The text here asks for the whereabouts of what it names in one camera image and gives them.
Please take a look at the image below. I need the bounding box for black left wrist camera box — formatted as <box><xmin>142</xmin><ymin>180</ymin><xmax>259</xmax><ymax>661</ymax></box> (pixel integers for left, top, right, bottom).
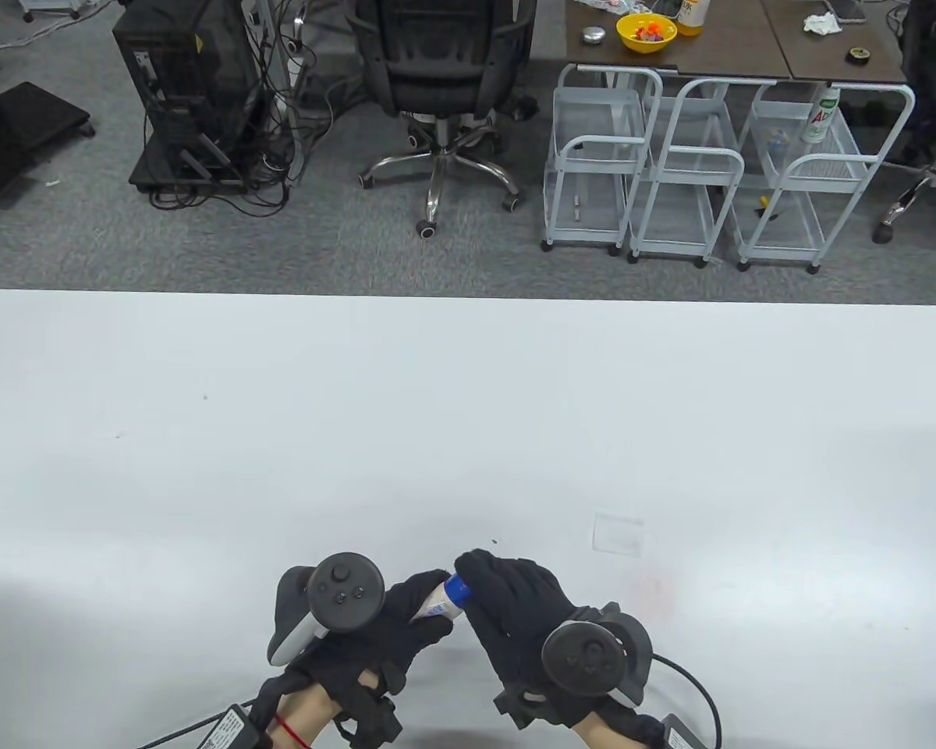
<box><xmin>201</xmin><ymin>704</ymin><xmax>272</xmax><ymax>749</ymax></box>

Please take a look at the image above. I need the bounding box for black mesh office chair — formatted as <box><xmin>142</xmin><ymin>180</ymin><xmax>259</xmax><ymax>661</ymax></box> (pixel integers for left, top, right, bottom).
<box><xmin>346</xmin><ymin>0</ymin><xmax>541</xmax><ymax>240</ymax></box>

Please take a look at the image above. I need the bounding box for white caster base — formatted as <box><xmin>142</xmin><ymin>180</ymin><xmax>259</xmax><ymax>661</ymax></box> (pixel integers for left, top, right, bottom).
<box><xmin>19</xmin><ymin>0</ymin><xmax>83</xmax><ymax>23</ymax></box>

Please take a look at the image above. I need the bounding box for green and white bottle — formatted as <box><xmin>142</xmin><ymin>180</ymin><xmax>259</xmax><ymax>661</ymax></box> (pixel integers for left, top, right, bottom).
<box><xmin>801</xmin><ymin>84</ymin><xmax>842</xmax><ymax>145</ymax></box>

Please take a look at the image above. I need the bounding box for white tube with blue cap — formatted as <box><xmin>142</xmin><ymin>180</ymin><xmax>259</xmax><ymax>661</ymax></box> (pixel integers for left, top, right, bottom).
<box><xmin>409</xmin><ymin>573</ymin><xmax>473</xmax><ymax>623</ymax></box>

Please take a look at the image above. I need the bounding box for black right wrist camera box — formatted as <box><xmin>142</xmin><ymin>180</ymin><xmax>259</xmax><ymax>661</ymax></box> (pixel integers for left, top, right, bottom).
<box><xmin>658</xmin><ymin>713</ymin><xmax>704</xmax><ymax>749</ymax></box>

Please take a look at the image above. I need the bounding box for grey and black left wrist controller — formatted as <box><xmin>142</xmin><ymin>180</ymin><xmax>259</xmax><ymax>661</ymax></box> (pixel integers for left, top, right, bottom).
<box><xmin>268</xmin><ymin>552</ymin><xmax>386</xmax><ymax>667</ymax></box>

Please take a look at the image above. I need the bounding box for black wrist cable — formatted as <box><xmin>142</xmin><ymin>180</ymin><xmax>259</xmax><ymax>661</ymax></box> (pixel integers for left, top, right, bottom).
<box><xmin>651</xmin><ymin>653</ymin><xmax>723</xmax><ymax>749</ymax></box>
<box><xmin>134</xmin><ymin>716</ymin><xmax>227</xmax><ymax>749</ymax></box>

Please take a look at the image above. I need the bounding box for clear plastic film piece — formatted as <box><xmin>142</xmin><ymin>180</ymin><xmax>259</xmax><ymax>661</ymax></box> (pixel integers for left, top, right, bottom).
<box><xmin>592</xmin><ymin>514</ymin><xmax>645</xmax><ymax>557</ymax></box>

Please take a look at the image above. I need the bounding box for white wire cart with bottle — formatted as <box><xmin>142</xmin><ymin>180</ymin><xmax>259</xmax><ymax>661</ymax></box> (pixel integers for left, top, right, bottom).
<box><xmin>736</xmin><ymin>80</ymin><xmax>917</xmax><ymax>274</ymax></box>

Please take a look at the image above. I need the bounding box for black stand base on casters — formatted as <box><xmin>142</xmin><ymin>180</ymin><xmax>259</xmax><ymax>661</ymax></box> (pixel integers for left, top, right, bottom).
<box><xmin>0</xmin><ymin>53</ymin><xmax>97</xmax><ymax>207</ymax></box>

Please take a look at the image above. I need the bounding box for person's left forearm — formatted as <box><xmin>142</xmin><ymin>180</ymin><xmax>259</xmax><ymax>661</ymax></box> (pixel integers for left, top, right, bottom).
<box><xmin>275</xmin><ymin>687</ymin><xmax>346</xmax><ymax>749</ymax></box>

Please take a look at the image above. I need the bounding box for person's left hand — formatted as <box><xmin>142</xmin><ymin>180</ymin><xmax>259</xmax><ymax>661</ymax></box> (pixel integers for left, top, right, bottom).
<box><xmin>287</xmin><ymin>570</ymin><xmax>454</xmax><ymax>698</ymax></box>

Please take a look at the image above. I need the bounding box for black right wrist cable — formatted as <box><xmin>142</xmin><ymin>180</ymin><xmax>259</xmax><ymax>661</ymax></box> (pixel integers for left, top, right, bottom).
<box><xmin>651</xmin><ymin>653</ymin><xmax>723</xmax><ymax>749</ymax></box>

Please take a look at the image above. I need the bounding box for narrow white wire cart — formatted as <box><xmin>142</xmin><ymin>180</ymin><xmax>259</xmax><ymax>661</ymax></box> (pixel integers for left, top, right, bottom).
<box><xmin>541</xmin><ymin>63</ymin><xmax>664</xmax><ymax>257</ymax></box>

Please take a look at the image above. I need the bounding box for bundle of black floor cables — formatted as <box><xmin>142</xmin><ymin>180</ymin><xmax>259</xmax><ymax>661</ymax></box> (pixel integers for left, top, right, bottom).
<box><xmin>150</xmin><ymin>0</ymin><xmax>375</xmax><ymax>213</ymax></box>

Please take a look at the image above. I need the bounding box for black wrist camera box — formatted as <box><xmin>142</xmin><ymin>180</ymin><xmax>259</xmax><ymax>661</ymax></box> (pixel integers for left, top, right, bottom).
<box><xmin>201</xmin><ymin>704</ymin><xmax>272</xmax><ymax>749</ymax></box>
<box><xmin>658</xmin><ymin>713</ymin><xmax>704</xmax><ymax>749</ymax></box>

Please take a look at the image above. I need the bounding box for brown wooden table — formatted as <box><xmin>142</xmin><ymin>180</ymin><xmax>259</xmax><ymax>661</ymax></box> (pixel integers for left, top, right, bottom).
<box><xmin>566</xmin><ymin>0</ymin><xmax>908</xmax><ymax>85</ymax></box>

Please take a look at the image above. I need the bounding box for black computer tower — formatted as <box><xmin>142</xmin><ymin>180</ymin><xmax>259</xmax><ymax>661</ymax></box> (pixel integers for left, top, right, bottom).
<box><xmin>112</xmin><ymin>0</ymin><xmax>264</xmax><ymax>194</ymax></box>

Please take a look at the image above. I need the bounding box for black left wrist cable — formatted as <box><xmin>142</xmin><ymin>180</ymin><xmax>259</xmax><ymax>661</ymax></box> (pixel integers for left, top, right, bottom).
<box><xmin>134</xmin><ymin>716</ymin><xmax>227</xmax><ymax>749</ymax></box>

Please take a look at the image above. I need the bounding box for person's right hand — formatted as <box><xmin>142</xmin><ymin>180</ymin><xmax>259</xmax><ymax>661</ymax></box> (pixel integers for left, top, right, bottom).
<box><xmin>454</xmin><ymin>548</ymin><xmax>594</xmax><ymax>699</ymax></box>

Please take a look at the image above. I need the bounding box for person's right forearm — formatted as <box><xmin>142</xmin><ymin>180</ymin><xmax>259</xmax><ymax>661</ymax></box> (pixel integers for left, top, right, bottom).
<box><xmin>573</xmin><ymin>712</ymin><xmax>636</xmax><ymax>749</ymax></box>

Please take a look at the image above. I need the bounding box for yellow bowl with colourful pieces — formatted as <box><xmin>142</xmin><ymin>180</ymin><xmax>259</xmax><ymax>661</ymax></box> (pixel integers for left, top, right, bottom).
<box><xmin>615</xmin><ymin>12</ymin><xmax>679</xmax><ymax>55</ymax></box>

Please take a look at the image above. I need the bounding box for black right wrist controller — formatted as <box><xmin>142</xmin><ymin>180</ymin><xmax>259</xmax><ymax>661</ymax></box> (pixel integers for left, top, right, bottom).
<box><xmin>541</xmin><ymin>602</ymin><xmax>654</xmax><ymax>708</ymax></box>

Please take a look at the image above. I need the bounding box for black office chair chrome base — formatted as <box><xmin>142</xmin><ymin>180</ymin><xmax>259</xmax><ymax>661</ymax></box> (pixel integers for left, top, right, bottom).
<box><xmin>872</xmin><ymin>0</ymin><xmax>936</xmax><ymax>244</ymax></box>

